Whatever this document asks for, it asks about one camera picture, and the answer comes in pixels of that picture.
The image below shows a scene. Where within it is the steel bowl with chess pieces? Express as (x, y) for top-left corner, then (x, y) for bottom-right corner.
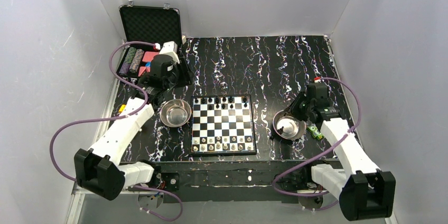
(272, 110), (306, 141)

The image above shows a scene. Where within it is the black poker chip case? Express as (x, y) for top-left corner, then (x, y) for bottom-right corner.
(115, 3), (183, 87)

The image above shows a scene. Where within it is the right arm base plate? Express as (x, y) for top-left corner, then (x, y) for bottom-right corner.
(277, 171), (324, 192)

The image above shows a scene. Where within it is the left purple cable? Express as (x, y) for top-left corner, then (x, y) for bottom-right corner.
(49, 41), (184, 222)

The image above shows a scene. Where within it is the green toy car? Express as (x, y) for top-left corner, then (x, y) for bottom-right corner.
(307, 126), (324, 140)

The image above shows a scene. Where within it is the black and white chessboard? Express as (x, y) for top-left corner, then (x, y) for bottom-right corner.
(190, 95), (257, 156)

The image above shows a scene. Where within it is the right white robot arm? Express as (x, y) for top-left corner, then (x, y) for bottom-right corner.
(287, 78), (396, 221)

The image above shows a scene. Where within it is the colourful toy block car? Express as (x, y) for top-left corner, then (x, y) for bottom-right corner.
(118, 104), (126, 114)

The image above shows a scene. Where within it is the aluminium frame rail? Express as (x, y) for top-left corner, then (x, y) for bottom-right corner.
(66, 49), (398, 224)

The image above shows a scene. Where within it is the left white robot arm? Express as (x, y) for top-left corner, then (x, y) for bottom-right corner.
(74, 53), (192, 200)

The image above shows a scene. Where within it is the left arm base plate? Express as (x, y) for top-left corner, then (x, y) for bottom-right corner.
(122, 171), (180, 192)

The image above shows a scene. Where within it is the small steel bowl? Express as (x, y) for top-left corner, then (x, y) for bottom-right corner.
(160, 99), (192, 128)

